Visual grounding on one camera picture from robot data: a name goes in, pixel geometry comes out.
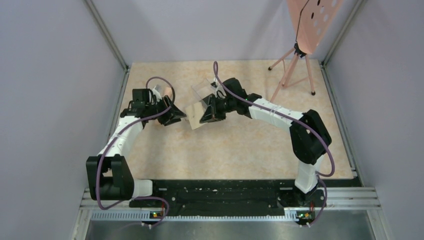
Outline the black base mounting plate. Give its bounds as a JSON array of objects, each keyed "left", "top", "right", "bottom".
[{"left": 129, "top": 179, "right": 326, "bottom": 217}]

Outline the aluminium frame rail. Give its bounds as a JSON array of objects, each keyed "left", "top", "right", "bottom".
[{"left": 79, "top": 187, "right": 381, "bottom": 222}]

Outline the clear plastic card box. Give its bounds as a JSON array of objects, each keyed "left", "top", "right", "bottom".
[{"left": 191, "top": 78, "right": 218, "bottom": 109}]

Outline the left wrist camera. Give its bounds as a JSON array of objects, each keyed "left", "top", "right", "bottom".
[{"left": 152, "top": 84, "right": 164, "bottom": 101}]

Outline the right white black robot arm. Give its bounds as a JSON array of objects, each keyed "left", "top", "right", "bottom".
[{"left": 198, "top": 77, "right": 332, "bottom": 206}]

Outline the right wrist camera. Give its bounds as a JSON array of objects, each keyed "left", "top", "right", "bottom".
[{"left": 214, "top": 85, "right": 227, "bottom": 99}]

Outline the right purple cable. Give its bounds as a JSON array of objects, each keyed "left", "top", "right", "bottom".
[{"left": 212, "top": 60, "right": 336, "bottom": 228}]

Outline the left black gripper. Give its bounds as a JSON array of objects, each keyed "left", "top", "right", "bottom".
[{"left": 145, "top": 95, "right": 187, "bottom": 126}]

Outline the beige wooden cylinder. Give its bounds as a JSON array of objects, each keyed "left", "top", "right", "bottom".
[{"left": 162, "top": 87, "right": 174, "bottom": 100}]

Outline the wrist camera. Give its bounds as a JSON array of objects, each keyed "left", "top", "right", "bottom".
[
  {"left": 152, "top": 84, "right": 164, "bottom": 101},
  {"left": 214, "top": 85, "right": 227, "bottom": 99}
]

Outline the pink tripod music stand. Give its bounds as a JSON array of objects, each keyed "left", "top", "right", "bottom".
[{"left": 268, "top": 0, "right": 343, "bottom": 102}]

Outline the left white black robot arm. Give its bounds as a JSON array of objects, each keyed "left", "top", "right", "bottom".
[{"left": 86, "top": 88, "right": 187, "bottom": 207}]

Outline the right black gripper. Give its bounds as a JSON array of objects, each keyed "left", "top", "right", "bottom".
[{"left": 201, "top": 94, "right": 237, "bottom": 124}]

